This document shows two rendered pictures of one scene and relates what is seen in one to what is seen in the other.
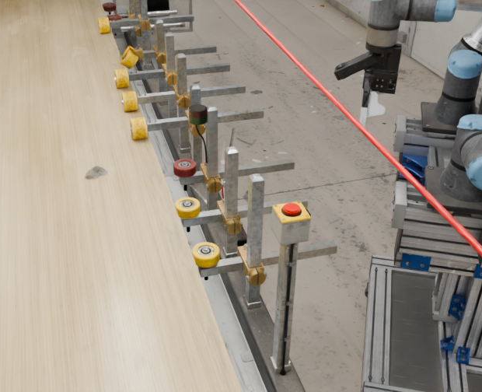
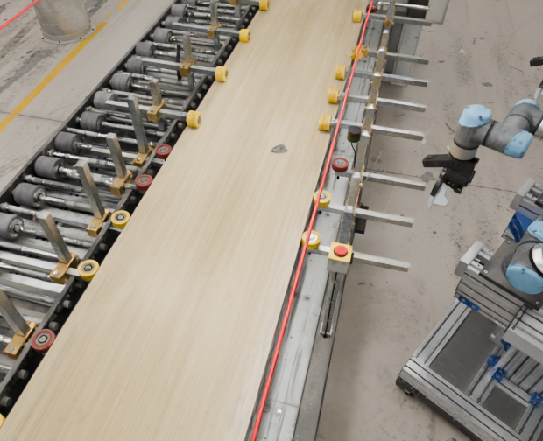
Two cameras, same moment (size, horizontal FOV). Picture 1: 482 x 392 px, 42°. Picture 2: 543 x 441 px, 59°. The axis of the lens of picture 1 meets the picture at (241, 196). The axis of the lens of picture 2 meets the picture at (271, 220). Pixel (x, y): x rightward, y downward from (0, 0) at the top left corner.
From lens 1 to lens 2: 0.63 m
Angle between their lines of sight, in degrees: 27
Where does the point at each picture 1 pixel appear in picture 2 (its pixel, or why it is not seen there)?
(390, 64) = (463, 171)
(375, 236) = not seen: hidden behind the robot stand
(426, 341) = (479, 350)
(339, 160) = (520, 171)
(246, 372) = (310, 321)
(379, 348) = (439, 339)
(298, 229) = (340, 265)
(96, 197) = (269, 169)
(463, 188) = not seen: hidden behind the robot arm
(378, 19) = (458, 138)
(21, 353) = (172, 261)
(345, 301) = (449, 289)
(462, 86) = not seen: outside the picture
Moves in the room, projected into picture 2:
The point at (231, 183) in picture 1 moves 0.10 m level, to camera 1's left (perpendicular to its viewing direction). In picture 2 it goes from (351, 196) to (330, 187)
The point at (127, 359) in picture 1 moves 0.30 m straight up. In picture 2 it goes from (222, 291) to (215, 241)
